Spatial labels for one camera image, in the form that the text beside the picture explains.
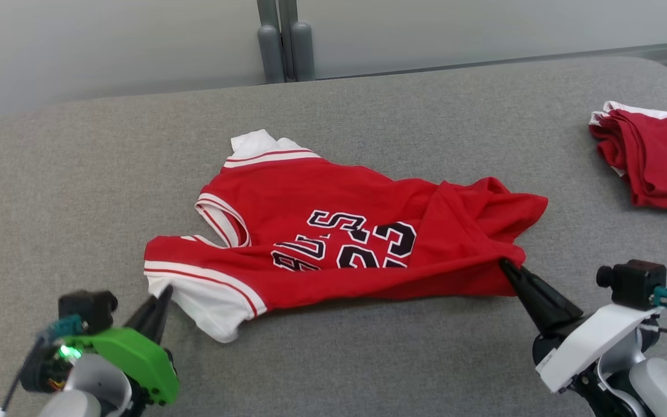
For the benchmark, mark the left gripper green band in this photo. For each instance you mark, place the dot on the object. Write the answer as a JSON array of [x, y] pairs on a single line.
[[136, 362]]

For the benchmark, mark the red white Bulls jersey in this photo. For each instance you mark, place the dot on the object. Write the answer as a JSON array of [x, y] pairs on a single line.
[[310, 197]]

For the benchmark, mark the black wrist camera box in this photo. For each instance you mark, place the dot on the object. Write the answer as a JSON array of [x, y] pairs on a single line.
[[634, 284], [87, 307]]

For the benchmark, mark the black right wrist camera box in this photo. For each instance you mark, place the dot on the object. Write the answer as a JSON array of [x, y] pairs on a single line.
[[634, 284]]

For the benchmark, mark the red white Bulls shorts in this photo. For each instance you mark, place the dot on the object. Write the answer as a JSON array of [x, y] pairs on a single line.
[[663, 162]]

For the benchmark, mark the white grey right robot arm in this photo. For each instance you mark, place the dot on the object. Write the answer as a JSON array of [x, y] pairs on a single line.
[[658, 388]]

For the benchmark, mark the grey partition post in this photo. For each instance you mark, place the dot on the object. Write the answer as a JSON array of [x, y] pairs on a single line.
[[270, 52], [300, 49]]

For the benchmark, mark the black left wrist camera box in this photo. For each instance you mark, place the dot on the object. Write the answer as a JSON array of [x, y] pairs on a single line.
[[87, 307]]

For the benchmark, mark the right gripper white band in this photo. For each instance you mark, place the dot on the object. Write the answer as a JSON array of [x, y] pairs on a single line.
[[594, 341]]

